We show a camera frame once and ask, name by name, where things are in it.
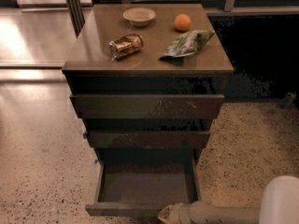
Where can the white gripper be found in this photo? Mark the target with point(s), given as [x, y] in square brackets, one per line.
[178, 214]

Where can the brown bottom drawer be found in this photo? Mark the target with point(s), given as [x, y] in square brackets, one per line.
[143, 191]

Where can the brown drawer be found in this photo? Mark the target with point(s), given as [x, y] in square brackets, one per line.
[148, 139]
[147, 106]
[143, 191]

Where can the brown middle drawer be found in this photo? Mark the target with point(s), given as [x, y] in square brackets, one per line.
[148, 139]

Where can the brown top drawer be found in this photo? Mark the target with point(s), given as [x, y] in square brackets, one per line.
[147, 106]

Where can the brown drawer cabinet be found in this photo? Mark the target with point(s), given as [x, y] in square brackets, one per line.
[90, 69]

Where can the green chip bag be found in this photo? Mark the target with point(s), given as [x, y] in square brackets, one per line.
[187, 44]

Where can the gold soda can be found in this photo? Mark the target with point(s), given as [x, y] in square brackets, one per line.
[126, 45]

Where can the orange fruit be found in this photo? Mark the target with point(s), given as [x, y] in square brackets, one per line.
[182, 22]

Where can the white ceramic bowl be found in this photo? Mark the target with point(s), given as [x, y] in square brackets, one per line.
[139, 16]

